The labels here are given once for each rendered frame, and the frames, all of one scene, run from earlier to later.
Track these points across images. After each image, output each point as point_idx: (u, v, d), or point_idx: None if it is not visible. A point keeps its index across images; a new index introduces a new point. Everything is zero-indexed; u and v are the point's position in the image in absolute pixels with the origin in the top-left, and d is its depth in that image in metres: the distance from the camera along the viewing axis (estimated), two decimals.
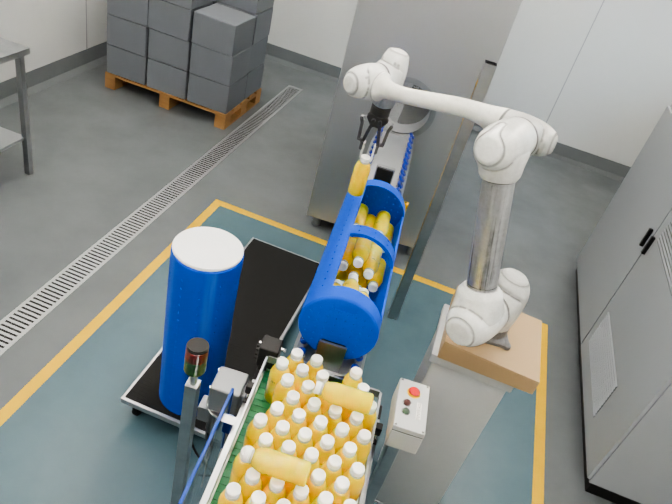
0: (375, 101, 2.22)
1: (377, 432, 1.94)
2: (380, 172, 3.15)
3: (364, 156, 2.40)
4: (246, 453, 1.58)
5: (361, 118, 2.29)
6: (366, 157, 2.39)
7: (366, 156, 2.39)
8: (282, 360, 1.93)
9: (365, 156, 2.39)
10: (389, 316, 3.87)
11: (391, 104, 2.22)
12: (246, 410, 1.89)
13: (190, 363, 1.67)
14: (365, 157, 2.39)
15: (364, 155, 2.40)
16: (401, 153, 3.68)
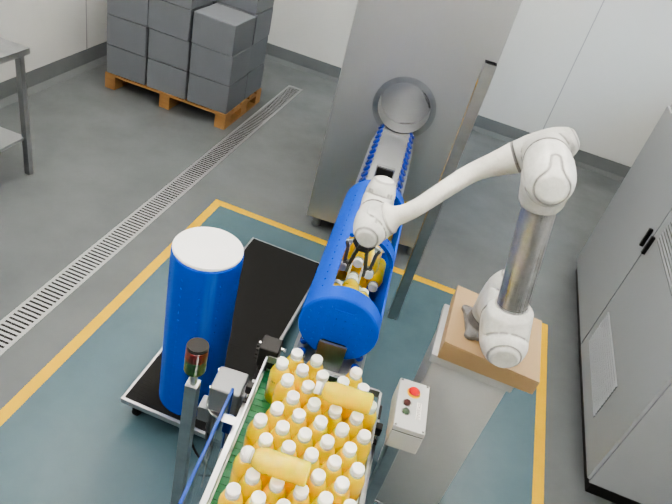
0: None
1: (377, 432, 1.94)
2: (380, 172, 3.15)
3: (342, 379, 1.93)
4: (246, 453, 1.58)
5: (347, 243, 2.15)
6: (344, 381, 1.92)
7: (344, 380, 1.93)
8: (282, 360, 1.93)
9: (343, 380, 1.92)
10: (389, 316, 3.87)
11: None
12: (246, 410, 1.89)
13: (190, 363, 1.67)
14: (343, 381, 1.92)
15: (342, 378, 1.93)
16: (401, 153, 3.68)
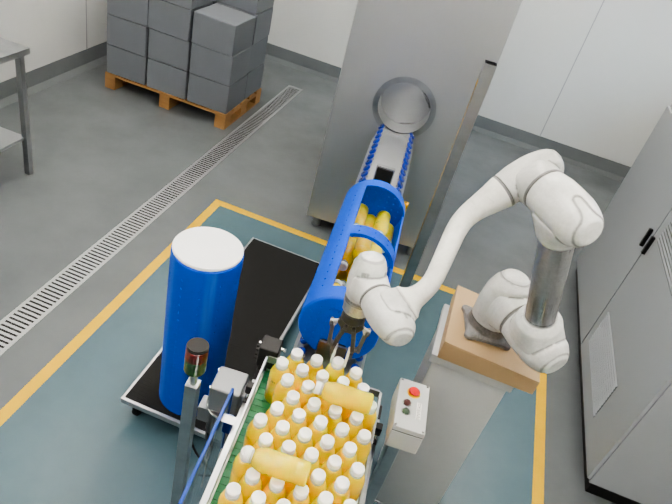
0: (346, 310, 1.79)
1: (377, 432, 1.94)
2: (380, 172, 3.15)
3: (342, 379, 1.93)
4: (246, 453, 1.58)
5: (330, 323, 1.86)
6: (344, 381, 1.92)
7: (344, 380, 1.93)
8: (282, 360, 1.93)
9: (343, 380, 1.92)
10: None
11: None
12: (246, 410, 1.89)
13: (190, 363, 1.67)
14: (343, 381, 1.92)
15: (342, 378, 1.93)
16: (401, 153, 3.68)
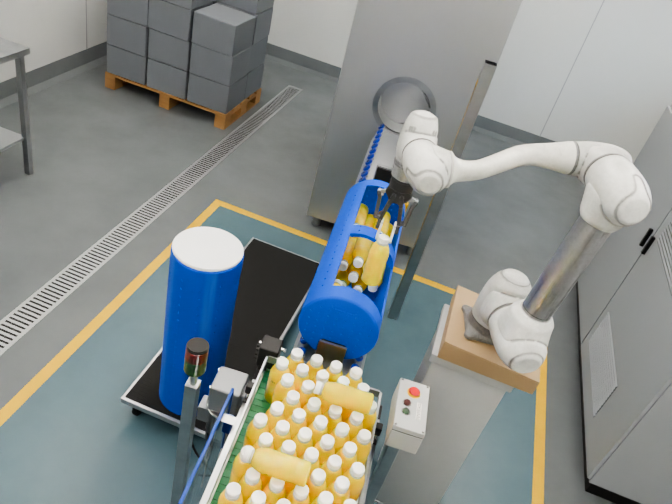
0: (396, 174, 1.79)
1: (377, 432, 1.94)
2: (380, 172, 3.15)
3: (342, 379, 1.93)
4: (246, 453, 1.58)
5: (378, 193, 1.86)
6: (344, 381, 1.92)
7: (344, 380, 1.93)
8: (282, 360, 1.93)
9: (343, 380, 1.92)
10: (389, 316, 3.87)
11: None
12: (246, 410, 1.89)
13: (190, 363, 1.67)
14: (343, 381, 1.92)
15: (342, 378, 1.93)
16: None
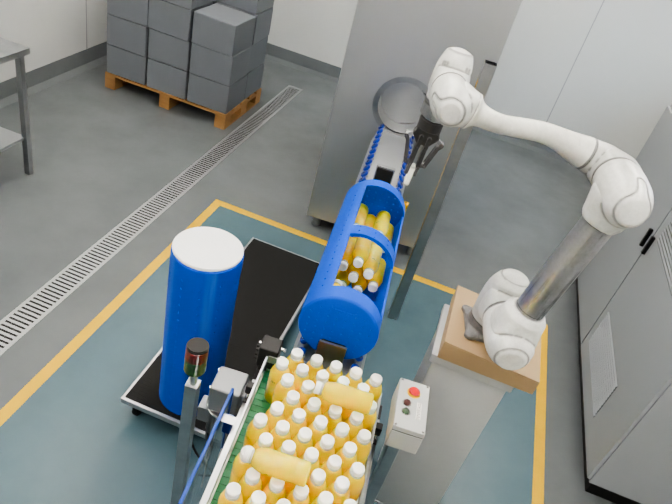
0: None
1: (377, 432, 1.94)
2: (380, 172, 3.15)
3: (342, 379, 1.93)
4: (246, 453, 1.58)
5: (441, 143, 1.87)
6: (344, 381, 1.92)
7: (344, 380, 1.93)
8: (282, 360, 1.93)
9: (343, 380, 1.92)
10: (389, 316, 3.87)
11: None
12: (246, 410, 1.89)
13: (190, 363, 1.67)
14: (343, 381, 1.92)
15: (342, 378, 1.93)
16: (401, 153, 3.68)
